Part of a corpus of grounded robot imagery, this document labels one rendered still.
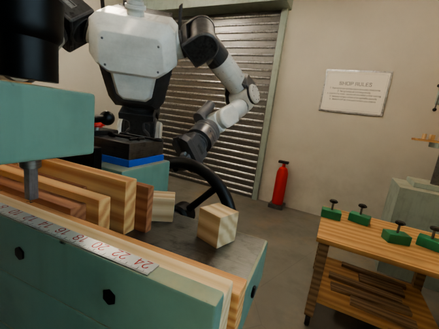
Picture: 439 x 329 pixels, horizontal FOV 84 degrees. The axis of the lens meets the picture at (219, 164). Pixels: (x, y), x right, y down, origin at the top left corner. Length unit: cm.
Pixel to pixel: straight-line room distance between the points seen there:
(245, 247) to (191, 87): 349
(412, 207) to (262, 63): 221
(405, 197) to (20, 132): 224
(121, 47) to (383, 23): 285
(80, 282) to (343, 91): 307
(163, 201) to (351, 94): 291
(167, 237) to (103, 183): 11
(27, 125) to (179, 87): 365
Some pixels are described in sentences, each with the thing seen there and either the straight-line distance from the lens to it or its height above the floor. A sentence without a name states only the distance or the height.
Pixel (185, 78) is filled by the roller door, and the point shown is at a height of 152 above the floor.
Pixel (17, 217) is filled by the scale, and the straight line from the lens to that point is 28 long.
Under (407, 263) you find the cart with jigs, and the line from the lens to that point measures 143.
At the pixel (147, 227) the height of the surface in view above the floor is 91.
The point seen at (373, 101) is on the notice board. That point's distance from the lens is 315.
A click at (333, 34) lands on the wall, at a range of 332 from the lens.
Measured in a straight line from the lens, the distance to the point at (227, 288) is 19.
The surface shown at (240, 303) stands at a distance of 21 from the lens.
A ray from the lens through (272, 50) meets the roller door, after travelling 337.
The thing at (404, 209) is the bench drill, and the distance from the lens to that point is 231.
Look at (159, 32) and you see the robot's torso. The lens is 87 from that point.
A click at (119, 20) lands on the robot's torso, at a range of 90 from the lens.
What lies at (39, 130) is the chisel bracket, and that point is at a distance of 28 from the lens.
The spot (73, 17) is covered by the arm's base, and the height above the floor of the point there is 129.
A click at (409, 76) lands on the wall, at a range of 324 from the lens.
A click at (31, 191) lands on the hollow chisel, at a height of 96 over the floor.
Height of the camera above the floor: 106
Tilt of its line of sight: 12 degrees down
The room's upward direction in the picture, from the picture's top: 7 degrees clockwise
